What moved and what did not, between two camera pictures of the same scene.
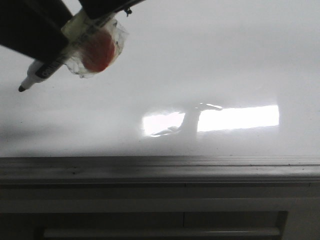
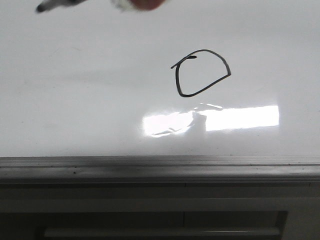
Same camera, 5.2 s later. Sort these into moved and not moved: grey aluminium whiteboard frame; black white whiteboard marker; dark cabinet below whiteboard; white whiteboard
Moved: black white whiteboard marker
Not moved: grey aluminium whiteboard frame; dark cabinet below whiteboard; white whiteboard
